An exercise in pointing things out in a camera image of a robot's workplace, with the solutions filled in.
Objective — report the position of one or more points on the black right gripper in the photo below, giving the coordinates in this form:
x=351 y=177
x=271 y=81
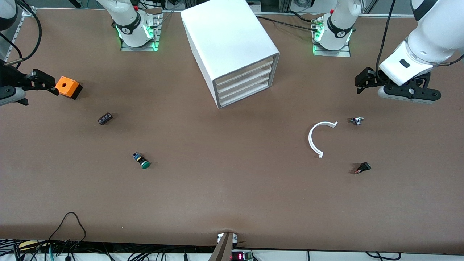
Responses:
x=11 y=77

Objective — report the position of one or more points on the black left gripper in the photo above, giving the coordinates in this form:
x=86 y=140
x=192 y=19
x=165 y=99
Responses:
x=370 y=78

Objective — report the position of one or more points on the green mushroom push button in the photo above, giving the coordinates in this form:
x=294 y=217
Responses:
x=141 y=160

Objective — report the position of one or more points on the white plastic drawer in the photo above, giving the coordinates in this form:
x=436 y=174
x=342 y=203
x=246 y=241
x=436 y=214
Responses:
x=243 y=73
x=244 y=95
x=243 y=80
x=232 y=92

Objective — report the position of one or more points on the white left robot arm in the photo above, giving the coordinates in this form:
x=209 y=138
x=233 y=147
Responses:
x=427 y=40

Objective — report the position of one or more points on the orange button box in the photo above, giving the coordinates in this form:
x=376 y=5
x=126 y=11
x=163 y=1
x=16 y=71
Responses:
x=65 y=86

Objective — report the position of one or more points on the white drawer cabinet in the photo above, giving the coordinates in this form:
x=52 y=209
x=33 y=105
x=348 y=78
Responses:
x=224 y=32

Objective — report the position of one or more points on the small black terminal block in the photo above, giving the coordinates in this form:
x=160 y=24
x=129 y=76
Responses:
x=104 y=118

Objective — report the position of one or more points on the white curved plastic arc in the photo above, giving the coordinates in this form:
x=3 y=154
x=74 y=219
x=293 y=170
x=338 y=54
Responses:
x=310 y=139

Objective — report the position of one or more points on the device with red display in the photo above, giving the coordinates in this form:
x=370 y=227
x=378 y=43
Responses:
x=241 y=256

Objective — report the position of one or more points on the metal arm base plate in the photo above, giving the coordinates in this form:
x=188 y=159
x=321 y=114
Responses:
x=331 y=53
x=139 y=48

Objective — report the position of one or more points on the small metal toggle switch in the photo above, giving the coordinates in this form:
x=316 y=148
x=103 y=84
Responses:
x=356 y=120

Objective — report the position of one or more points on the aluminium frame rail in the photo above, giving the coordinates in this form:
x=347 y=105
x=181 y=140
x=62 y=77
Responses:
x=21 y=21

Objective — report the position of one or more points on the black rocker switch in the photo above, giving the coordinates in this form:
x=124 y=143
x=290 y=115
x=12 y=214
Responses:
x=363 y=167

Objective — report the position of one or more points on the brown camera post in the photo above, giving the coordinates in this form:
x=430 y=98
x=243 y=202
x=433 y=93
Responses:
x=223 y=250

